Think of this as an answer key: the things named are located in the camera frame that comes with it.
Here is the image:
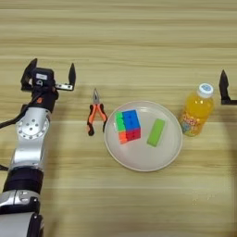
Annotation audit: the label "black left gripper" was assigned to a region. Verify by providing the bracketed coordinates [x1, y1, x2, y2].
[20, 57, 77, 114]

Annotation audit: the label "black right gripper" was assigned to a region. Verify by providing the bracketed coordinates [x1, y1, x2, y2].
[218, 69, 237, 106]

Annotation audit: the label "orange juice bottle white cap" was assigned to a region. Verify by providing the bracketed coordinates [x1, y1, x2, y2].
[180, 82, 215, 138]

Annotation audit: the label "multicolour puzzle cube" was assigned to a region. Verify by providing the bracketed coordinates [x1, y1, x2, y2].
[114, 109, 142, 145]

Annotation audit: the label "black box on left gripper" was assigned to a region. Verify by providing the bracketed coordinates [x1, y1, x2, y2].
[34, 68, 56, 88]

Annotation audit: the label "green rectangular block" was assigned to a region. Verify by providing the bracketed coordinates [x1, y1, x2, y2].
[146, 118, 167, 148]

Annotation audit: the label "round beige plate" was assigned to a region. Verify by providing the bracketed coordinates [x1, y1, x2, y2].
[104, 100, 183, 173]

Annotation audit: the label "orange black handled pliers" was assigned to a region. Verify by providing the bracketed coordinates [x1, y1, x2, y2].
[86, 87, 108, 137]

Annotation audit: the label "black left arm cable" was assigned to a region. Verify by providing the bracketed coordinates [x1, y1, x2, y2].
[0, 94, 42, 130]

